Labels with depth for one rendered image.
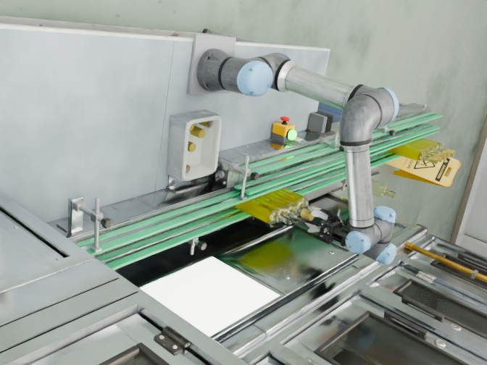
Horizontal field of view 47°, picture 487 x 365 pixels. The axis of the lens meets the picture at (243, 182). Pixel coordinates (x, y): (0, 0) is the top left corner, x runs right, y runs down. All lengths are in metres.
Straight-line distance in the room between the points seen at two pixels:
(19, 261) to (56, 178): 0.51
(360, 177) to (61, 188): 0.91
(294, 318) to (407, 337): 0.37
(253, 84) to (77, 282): 0.95
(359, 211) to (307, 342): 0.43
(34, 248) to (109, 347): 0.38
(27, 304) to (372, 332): 1.11
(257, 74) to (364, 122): 0.41
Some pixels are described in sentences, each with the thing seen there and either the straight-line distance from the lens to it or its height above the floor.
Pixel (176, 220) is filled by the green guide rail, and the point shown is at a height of 0.95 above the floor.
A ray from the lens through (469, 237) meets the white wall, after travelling 8.36.
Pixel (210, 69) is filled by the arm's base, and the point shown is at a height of 0.82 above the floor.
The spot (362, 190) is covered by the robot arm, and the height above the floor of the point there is 1.44.
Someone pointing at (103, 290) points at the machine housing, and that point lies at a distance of 1.19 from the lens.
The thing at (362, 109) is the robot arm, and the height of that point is 1.38.
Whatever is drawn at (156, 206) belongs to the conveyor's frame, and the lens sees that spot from 1.93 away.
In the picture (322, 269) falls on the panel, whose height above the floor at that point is 1.30.
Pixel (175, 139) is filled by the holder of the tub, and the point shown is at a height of 0.79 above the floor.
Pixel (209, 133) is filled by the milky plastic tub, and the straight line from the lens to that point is 2.08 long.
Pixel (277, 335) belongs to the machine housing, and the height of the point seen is 1.41.
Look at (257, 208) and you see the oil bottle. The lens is 2.09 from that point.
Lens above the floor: 2.15
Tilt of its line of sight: 35 degrees down
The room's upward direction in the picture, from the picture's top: 114 degrees clockwise
